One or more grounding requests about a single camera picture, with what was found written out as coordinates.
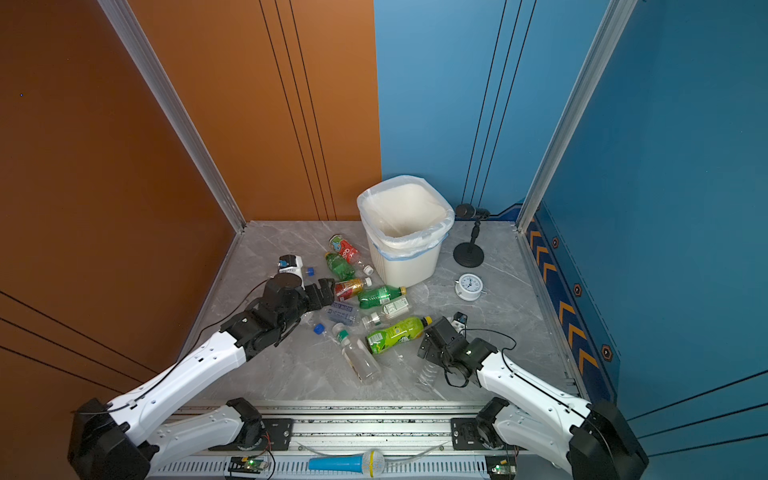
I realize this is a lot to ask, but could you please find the white plastic waste bin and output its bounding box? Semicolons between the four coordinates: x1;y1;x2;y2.
357;175;455;287

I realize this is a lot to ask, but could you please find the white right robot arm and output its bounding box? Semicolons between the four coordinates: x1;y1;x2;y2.
419;317;650;479

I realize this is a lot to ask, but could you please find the clear soda water bottle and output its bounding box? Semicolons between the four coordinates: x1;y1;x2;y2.
326;301;359;326

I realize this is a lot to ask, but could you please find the clear bottle green cap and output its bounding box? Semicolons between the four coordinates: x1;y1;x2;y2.
332;323;381;384

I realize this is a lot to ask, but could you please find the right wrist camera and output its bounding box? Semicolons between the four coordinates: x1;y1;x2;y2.
450;311;468;336

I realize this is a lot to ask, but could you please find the red cartoon label bottle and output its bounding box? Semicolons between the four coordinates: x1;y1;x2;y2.
329;234;375;276

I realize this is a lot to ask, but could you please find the bright lime green bottle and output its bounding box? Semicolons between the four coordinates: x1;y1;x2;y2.
366;316;433;355

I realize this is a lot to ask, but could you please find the aluminium corner post right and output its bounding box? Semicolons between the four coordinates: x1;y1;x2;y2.
516;0;638;234

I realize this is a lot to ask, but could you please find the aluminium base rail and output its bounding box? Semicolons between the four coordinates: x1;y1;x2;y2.
107;398;619;480

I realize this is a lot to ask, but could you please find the right green circuit board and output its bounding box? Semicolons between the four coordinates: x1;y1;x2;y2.
485;456;517;480

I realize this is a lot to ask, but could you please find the dark green soda bottle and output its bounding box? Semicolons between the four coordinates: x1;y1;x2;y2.
325;252;356;281

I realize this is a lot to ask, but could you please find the small clear white-label bottle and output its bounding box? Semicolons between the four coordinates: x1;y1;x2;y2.
361;297;412;330

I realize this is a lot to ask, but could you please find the aluminium corner post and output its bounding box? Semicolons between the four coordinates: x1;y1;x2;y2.
98;0;246;234
516;0;638;234

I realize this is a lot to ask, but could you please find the black microphone stand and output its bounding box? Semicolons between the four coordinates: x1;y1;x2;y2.
453;203;491;268

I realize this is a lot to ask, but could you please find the red yellow label bottle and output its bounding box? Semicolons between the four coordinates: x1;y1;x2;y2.
334;277;373;301

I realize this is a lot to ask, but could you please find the green bottle yellow cap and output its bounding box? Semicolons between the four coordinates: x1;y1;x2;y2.
357;285;407;310

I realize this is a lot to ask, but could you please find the blue handheld microphone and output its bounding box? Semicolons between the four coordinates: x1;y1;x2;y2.
308;450;386;478

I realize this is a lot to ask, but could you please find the aluminium corner post left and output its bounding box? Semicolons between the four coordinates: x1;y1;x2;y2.
98;0;246;234

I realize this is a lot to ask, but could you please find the green circuit board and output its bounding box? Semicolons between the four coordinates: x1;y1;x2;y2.
227;456;272;476
485;456;517;480

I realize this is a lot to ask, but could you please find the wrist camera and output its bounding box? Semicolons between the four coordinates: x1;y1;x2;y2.
278;254;304;280
450;311;468;336

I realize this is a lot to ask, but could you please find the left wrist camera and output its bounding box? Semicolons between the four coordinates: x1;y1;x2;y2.
278;254;304;280

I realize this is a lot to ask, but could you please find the left green circuit board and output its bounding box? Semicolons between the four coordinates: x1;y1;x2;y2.
227;456;272;476

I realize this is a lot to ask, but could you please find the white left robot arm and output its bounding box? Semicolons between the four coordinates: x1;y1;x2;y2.
67;273;335;479

